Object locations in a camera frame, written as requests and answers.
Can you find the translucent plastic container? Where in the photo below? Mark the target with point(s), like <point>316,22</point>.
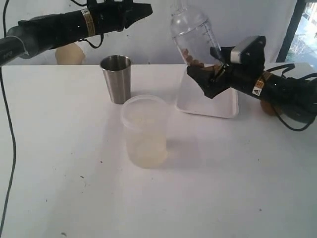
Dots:
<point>144,119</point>

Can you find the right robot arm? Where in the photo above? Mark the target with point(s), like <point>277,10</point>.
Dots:
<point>296,98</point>

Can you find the window frame dark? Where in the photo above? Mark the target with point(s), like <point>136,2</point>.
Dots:
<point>291,30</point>

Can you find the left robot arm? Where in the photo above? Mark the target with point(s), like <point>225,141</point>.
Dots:
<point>30,38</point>

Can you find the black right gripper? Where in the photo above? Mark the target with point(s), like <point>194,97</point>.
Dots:
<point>215,79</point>

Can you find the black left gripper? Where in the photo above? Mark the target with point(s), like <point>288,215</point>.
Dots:
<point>113,15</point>

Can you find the white rectangular tray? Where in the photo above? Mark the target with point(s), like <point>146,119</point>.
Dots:
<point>191,100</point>

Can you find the brown wooden cup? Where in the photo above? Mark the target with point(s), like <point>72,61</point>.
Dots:
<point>269,110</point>

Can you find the clear shaker lid dome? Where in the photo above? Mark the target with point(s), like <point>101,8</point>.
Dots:
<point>185,17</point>

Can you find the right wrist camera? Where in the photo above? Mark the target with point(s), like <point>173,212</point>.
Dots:
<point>246,49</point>

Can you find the clear graduated shaker cup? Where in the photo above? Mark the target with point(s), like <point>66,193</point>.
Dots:
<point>198,42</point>

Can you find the stainless steel cup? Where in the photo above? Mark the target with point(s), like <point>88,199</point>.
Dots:
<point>117,74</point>

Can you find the fruit pieces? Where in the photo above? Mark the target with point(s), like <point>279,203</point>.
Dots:
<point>190,61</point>

